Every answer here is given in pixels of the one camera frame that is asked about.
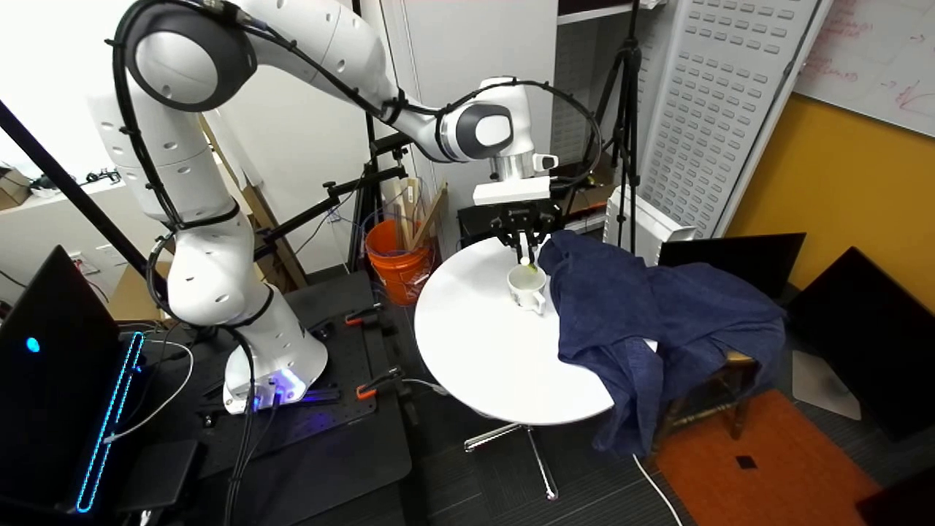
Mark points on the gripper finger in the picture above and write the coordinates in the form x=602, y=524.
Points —
x=535, y=241
x=516, y=245

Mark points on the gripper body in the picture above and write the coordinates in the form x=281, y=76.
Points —
x=522, y=215

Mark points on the white and green marker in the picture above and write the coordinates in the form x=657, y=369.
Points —
x=526, y=261

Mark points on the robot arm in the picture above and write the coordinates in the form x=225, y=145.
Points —
x=204, y=277

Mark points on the black box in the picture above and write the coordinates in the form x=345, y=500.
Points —
x=475, y=223

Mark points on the white mug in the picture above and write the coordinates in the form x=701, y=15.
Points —
x=527, y=291

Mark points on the bundle of wooden sticks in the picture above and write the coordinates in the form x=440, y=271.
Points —
x=413, y=212

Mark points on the white ribbed box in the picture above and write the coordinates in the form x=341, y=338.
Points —
x=646, y=223

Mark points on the orange bucket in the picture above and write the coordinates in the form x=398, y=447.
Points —
x=398, y=267

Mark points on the dark blue cloth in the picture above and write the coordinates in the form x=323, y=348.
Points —
x=657, y=307

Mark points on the orange and black clamp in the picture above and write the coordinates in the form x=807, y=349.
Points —
x=363, y=315
x=380, y=381

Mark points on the black monitor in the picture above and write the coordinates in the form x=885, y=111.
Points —
x=738, y=259
x=869, y=343

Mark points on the white perforated panel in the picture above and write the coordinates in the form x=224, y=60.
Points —
x=708, y=109

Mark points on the wooden chair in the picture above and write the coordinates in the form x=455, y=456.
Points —
x=738, y=394

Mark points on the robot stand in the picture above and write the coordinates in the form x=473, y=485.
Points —
x=329, y=446

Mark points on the orange rug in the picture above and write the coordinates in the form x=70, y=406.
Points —
x=767, y=475

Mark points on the cardboard box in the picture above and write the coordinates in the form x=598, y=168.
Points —
x=135, y=296

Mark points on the whiteboard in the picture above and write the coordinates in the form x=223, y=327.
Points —
x=876, y=51

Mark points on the black diagonal pole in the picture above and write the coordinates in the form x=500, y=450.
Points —
x=80, y=201

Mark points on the black computer with blue light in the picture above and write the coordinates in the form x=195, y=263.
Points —
x=51, y=387

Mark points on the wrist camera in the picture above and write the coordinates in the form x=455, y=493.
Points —
x=511, y=191

